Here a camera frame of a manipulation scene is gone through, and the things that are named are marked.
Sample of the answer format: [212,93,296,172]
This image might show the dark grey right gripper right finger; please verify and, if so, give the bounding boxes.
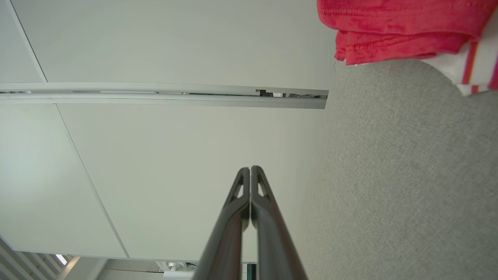
[251,166,308,280]

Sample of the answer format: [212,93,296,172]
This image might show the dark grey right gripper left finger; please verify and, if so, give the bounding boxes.
[193,167,251,280]

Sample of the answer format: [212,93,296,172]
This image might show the red jersey with white sleeves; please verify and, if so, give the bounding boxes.
[316,0,498,97]

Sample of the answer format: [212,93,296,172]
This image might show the round ceiling spotlight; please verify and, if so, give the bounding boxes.
[165,261,198,273]

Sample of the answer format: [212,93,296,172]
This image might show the grey fabric sofa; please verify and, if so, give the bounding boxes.
[298,58,498,280]

